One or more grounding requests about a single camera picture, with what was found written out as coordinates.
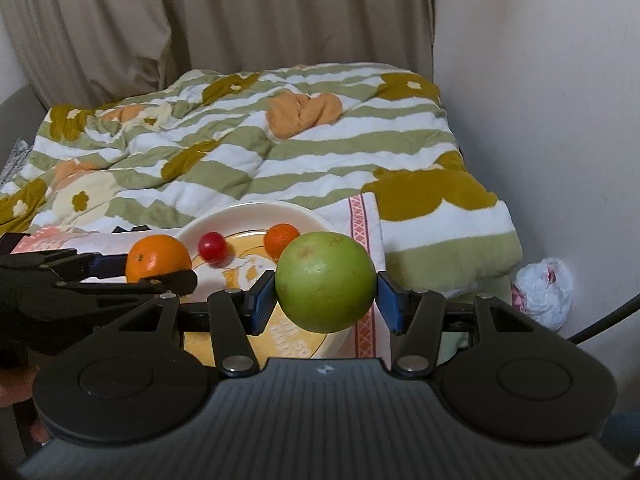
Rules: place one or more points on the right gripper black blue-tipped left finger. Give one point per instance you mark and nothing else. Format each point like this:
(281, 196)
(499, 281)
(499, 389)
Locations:
(236, 314)

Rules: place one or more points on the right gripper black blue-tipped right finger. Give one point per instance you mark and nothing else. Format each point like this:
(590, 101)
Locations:
(417, 316)

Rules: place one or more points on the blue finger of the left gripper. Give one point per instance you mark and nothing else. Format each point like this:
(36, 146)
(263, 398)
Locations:
(107, 266)

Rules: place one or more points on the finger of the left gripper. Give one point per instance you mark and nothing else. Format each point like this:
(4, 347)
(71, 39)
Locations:
(180, 283)

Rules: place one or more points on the orange mandarin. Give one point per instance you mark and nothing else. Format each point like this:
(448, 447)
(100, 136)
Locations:
(156, 255)

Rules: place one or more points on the green apple front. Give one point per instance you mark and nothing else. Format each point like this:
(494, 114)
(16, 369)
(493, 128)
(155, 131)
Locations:
(325, 282)

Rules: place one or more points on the small red cherry tomato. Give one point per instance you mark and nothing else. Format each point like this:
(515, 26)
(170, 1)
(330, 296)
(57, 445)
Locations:
(212, 248)

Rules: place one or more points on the small orange in dish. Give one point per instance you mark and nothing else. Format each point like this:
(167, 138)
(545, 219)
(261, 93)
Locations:
(277, 239)

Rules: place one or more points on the pink white table cloth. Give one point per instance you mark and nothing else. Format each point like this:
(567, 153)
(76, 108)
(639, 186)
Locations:
(151, 325)

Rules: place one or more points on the white plastic bag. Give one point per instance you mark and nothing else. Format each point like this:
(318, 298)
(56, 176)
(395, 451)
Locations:
(544, 292)

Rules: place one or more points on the green white floral blanket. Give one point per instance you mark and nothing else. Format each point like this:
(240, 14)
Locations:
(311, 136)

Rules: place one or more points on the beige curtain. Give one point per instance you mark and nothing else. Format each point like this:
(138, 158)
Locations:
(91, 52)

